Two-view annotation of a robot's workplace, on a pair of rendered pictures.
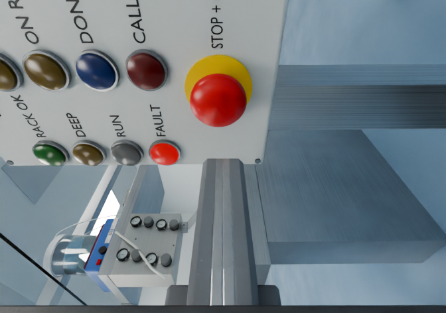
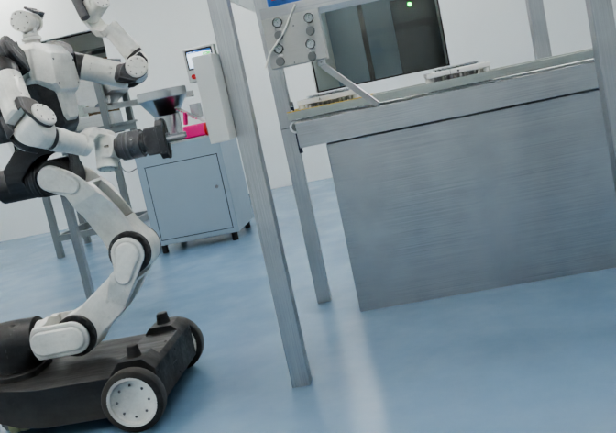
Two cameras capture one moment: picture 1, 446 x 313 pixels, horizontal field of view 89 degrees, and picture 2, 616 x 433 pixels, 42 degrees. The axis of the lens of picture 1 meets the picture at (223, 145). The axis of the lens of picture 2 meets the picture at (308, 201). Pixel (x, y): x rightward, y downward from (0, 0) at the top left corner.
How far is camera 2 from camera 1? 2.47 m
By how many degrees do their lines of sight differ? 58
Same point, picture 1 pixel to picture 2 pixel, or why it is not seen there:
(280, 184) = (401, 156)
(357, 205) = (386, 238)
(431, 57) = (508, 328)
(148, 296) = not seen: outside the picture
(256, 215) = (345, 132)
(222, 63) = not seen: hidden behind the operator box
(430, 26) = (538, 334)
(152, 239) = (295, 41)
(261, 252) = (308, 138)
